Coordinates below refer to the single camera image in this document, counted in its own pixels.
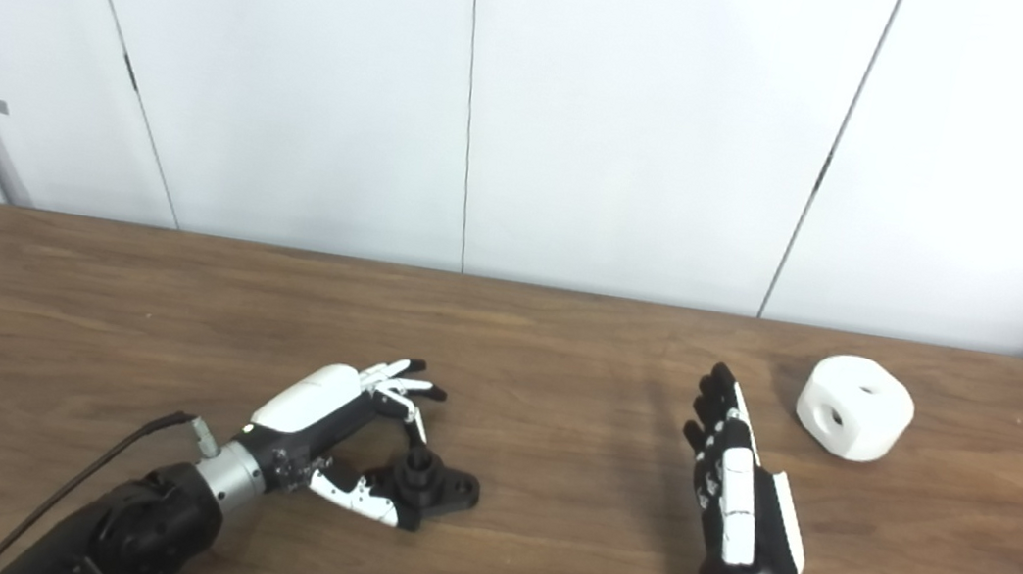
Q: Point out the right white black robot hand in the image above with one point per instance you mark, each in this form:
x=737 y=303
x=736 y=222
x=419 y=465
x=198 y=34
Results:
x=740 y=505

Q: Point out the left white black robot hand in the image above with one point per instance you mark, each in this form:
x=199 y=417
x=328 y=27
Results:
x=313 y=404

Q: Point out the black flanged holder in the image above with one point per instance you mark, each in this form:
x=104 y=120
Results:
x=435 y=489

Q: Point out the round white piece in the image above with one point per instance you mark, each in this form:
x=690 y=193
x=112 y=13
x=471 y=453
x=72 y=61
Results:
x=856 y=407

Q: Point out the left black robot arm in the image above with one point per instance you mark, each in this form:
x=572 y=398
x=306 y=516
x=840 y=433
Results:
x=134 y=524

